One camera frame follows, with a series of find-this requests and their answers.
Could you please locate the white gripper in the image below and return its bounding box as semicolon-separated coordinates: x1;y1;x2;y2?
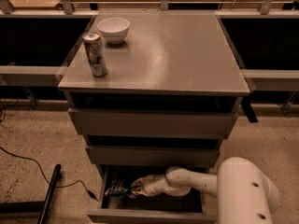
131;175;168;197

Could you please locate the blue chip bag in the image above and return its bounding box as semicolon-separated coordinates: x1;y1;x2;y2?
105;174;136;199

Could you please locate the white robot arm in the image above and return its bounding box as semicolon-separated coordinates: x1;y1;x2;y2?
131;157;280;224

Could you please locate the grey middle drawer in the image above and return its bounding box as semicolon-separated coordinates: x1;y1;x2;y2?
86;146;219;167

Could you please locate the grey open bottom drawer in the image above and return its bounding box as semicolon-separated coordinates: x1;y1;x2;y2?
87;165;217;224

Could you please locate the grey top drawer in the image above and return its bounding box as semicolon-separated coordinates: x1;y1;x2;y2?
68;108;237;139

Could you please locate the grey drawer cabinet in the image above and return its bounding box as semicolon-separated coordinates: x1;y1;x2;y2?
58;13;251;179

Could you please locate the black stand leg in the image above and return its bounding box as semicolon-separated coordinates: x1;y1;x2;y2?
0;163;63;224

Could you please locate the tall printed drink can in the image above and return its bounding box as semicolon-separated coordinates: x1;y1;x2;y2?
82;32;107;77

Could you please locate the white ceramic bowl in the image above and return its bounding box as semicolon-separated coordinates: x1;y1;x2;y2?
97;18;130;44

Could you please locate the black floor cable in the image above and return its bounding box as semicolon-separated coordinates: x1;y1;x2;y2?
0;145;100;203

